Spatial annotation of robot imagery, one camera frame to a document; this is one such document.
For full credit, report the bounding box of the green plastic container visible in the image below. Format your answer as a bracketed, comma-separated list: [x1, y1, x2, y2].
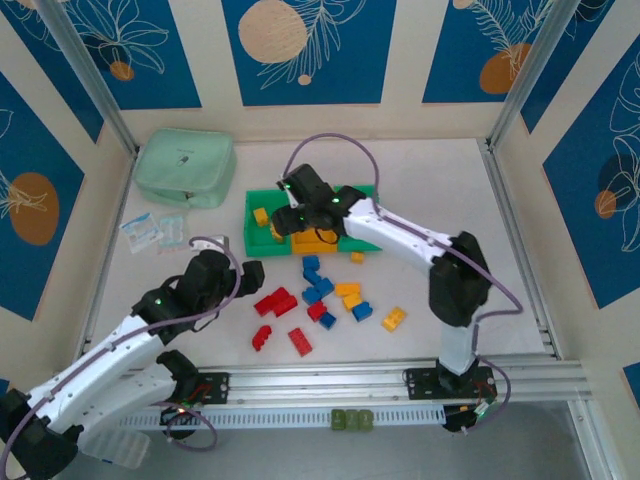
[243, 188, 294, 258]
[335, 183, 385, 255]

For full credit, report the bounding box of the red stepped lego brick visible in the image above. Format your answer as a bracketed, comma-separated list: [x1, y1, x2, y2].
[251, 324, 274, 353]

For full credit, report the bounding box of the blue white paper packet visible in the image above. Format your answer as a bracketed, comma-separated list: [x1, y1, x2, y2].
[118, 212, 165, 256]

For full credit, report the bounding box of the mint green zip pouch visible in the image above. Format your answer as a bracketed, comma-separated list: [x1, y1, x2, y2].
[132, 128, 239, 210]

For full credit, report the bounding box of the black base electronics module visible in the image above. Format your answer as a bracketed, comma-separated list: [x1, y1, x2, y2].
[159, 402, 201, 441]
[442, 399, 501, 436]

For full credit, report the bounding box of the clear plastic organizer box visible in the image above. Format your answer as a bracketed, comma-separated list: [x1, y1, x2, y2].
[79, 428, 151, 471]

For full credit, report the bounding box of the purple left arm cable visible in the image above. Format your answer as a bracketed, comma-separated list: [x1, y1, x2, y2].
[0, 235, 244, 480]

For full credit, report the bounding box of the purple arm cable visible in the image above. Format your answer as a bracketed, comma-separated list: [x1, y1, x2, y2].
[0, 235, 244, 480]
[277, 132, 524, 436]

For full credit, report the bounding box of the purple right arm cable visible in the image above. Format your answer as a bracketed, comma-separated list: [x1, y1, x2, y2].
[277, 132, 524, 436]

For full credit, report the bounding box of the aluminium side rail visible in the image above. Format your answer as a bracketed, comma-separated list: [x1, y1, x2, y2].
[477, 139, 561, 359]
[79, 154, 139, 351]

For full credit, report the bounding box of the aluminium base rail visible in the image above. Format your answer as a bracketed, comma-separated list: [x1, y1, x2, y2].
[194, 352, 594, 407]

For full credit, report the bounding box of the white slotted cable duct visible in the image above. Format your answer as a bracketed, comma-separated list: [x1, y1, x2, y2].
[117, 403, 449, 431]

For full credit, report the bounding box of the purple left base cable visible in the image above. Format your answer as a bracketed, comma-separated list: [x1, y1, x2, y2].
[164, 399, 220, 454]

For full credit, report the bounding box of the blue floral wall panel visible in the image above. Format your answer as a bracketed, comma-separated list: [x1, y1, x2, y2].
[542, 47, 640, 311]
[64, 0, 204, 111]
[0, 0, 104, 145]
[422, 0, 556, 105]
[0, 72, 86, 322]
[519, 0, 617, 135]
[221, 0, 399, 107]

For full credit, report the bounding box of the aluminium frame post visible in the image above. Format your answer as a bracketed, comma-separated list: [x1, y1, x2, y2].
[485, 0, 584, 149]
[37, 0, 141, 156]
[567, 399, 617, 480]

